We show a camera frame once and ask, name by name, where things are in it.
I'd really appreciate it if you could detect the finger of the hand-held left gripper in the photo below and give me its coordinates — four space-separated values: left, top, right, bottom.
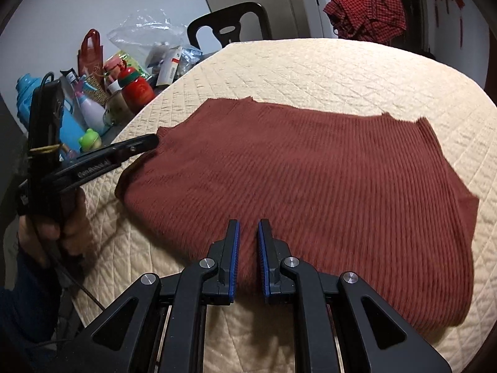
111 134 161 164

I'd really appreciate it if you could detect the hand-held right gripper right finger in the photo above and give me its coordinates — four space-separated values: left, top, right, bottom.
256 219 453 373

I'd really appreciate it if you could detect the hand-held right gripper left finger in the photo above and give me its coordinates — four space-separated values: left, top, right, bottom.
46 219 240 373

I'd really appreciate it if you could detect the rust brown knit sweater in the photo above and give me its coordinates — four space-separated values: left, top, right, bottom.
114 97 480 337

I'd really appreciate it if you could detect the person's left forearm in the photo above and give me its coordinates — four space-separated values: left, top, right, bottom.
0 252 63 358

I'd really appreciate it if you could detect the person's left hand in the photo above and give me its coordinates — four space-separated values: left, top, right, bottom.
17 190 88 269

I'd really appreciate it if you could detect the blue kettle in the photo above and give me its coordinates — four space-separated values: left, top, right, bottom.
16 74 86 156

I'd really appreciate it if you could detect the green frog toy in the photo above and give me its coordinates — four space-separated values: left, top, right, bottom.
79 128 102 152

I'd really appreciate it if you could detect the beige jar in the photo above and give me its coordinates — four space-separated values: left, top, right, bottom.
105 81 135 125

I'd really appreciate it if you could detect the white bottle with pink cap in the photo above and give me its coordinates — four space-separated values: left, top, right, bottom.
74 81 111 136

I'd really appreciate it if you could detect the red reindeer bottle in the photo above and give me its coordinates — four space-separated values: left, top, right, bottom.
117 66 154 111

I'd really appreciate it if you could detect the white cardboard box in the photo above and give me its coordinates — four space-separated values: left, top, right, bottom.
155 45 183 86

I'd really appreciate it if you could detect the pink and green packet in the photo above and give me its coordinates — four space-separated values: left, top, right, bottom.
103 50 150 80

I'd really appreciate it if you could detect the red gift bag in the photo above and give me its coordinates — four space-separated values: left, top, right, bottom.
78 28 105 78

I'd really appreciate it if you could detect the clear plastic bag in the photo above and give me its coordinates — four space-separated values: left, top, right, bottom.
107 9 189 67

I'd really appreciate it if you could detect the dark wooden chair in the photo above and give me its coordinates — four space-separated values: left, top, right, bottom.
187 2 272 49

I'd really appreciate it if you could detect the cream quilted blanket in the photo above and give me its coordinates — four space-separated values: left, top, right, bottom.
72 38 497 373

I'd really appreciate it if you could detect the red checked cloth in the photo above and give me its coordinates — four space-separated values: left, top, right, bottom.
323 0 406 44

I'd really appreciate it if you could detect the dark doorway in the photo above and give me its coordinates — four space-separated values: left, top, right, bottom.
367 0 433 53

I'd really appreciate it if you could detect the black cable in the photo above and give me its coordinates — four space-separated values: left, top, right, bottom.
50 241 107 313

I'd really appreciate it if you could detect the long red knot wall decoration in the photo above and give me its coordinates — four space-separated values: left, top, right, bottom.
452 0 466 47

